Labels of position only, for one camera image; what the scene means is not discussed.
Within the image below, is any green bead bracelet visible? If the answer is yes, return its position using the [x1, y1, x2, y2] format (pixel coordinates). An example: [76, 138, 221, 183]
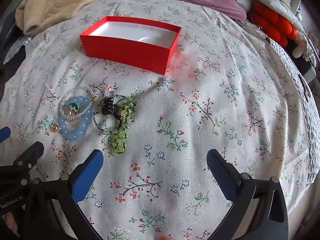
[109, 95, 138, 156]

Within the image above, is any light blue bead bracelet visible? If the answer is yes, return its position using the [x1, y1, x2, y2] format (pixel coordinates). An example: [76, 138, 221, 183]
[57, 95, 94, 142]

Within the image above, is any green stone gold ring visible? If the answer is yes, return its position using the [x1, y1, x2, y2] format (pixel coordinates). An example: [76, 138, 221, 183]
[73, 99, 89, 112]

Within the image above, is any black rhinestone ring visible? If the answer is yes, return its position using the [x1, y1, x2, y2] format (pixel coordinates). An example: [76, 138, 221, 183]
[101, 98, 121, 116]

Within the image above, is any thin seed bead necklace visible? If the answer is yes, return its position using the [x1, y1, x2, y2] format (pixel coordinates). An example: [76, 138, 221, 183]
[92, 93, 138, 134]

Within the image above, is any clear crystal bead bracelet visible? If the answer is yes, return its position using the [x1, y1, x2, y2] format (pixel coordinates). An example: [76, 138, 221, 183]
[59, 86, 96, 121]

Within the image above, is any red cardboard jewelry box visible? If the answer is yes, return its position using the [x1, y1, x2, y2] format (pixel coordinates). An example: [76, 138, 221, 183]
[80, 16, 182, 75]

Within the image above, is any person's left hand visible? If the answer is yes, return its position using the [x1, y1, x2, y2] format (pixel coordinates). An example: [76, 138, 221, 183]
[4, 212, 19, 237]

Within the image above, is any floral white bed sheet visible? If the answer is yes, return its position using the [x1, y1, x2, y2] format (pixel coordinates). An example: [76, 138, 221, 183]
[1, 0, 317, 239]

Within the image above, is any beige fleece blanket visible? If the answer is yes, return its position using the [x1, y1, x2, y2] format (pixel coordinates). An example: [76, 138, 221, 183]
[15, 0, 97, 36]

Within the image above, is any orange plush toy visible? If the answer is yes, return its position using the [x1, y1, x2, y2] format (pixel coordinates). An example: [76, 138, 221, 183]
[247, 2, 297, 48]

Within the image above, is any white patterned pillow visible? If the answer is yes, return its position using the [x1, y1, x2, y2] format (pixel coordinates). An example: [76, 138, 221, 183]
[236, 0, 317, 68]

